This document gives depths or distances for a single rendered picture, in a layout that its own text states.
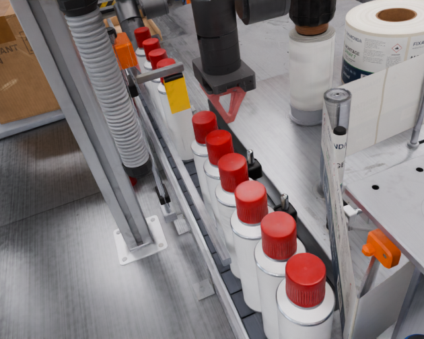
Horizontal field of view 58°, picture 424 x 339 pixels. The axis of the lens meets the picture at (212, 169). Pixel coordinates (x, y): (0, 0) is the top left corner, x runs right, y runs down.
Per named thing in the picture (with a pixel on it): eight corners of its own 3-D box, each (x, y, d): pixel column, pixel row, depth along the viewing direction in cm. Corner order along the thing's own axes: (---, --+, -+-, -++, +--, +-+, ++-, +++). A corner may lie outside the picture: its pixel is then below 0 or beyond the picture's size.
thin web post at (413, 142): (421, 146, 70) (447, 48, 57) (412, 149, 69) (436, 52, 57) (413, 140, 71) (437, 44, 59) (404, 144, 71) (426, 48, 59)
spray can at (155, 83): (194, 143, 81) (174, 52, 67) (171, 151, 80) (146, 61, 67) (188, 131, 85) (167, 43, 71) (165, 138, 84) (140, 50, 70)
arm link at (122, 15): (114, 8, 96) (110, -2, 90) (140, 0, 96) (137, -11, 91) (123, 34, 96) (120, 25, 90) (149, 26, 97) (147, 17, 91)
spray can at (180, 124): (204, 157, 77) (184, 63, 64) (180, 165, 76) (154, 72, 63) (196, 143, 81) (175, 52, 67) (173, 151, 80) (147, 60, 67)
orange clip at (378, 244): (399, 266, 31) (404, 251, 30) (379, 276, 31) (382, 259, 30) (375, 241, 33) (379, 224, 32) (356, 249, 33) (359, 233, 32)
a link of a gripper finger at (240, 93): (237, 102, 67) (231, 52, 60) (254, 122, 61) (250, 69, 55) (201, 114, 65) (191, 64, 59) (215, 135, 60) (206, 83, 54)
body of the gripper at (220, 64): (230, 58, 61) (225, 12, 57) (257, 85, 54) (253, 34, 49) (192, 70, 60) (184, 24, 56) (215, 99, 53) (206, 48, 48)
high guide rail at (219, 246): (231, 264, 49) (230, 257, 48) (223, 267, 48) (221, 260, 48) (110, 21, 128) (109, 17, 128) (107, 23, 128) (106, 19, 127)
